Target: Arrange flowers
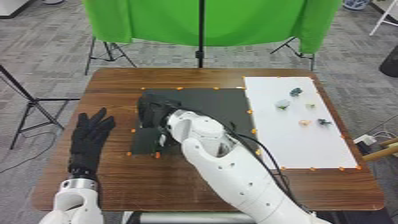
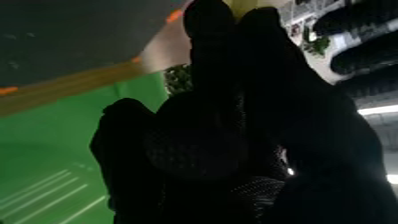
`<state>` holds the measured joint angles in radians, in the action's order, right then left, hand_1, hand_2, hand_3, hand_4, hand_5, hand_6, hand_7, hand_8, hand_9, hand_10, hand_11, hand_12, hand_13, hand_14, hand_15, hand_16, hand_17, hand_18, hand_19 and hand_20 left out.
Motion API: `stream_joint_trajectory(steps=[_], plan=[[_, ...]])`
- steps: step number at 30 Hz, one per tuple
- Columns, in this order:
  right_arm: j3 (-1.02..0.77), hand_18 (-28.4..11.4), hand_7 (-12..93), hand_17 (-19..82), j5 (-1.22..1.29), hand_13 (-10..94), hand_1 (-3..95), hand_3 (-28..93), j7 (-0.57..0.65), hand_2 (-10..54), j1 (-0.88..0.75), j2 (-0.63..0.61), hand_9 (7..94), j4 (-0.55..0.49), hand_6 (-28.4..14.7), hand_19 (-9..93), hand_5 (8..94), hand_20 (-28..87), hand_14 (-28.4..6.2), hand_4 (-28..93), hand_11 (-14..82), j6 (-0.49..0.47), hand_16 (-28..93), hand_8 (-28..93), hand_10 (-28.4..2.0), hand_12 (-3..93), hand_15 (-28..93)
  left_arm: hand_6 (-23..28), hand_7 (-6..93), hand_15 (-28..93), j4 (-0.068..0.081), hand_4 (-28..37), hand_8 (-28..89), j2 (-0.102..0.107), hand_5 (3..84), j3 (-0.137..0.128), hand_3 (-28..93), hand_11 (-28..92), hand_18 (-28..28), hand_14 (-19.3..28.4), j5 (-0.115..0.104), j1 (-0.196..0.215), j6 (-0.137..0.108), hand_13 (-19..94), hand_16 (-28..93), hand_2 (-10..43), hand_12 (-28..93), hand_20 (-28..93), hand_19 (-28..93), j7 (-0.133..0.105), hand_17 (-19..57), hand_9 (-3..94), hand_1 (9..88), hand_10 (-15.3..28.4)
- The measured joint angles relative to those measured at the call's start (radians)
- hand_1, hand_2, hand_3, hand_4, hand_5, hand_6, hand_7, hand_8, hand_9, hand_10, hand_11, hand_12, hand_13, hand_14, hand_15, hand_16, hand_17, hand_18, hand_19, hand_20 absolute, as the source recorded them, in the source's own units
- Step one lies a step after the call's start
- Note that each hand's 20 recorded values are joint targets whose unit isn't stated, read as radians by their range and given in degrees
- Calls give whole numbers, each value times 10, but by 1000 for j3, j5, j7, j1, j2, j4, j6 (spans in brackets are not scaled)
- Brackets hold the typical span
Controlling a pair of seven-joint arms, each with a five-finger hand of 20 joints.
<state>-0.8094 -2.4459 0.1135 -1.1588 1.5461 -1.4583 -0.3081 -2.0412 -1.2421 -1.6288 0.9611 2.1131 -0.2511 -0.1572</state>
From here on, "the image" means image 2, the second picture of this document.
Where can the dark mat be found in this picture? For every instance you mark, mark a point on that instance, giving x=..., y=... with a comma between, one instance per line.
x=71, y=36

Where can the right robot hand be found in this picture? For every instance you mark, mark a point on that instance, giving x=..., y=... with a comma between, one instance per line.
x=237, y=133

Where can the green sprig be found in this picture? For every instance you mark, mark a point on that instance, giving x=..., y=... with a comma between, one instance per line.
x=178, y=80
x=318, y=43

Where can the white sheet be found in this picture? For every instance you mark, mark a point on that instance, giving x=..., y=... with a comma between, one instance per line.
x=295, y=20

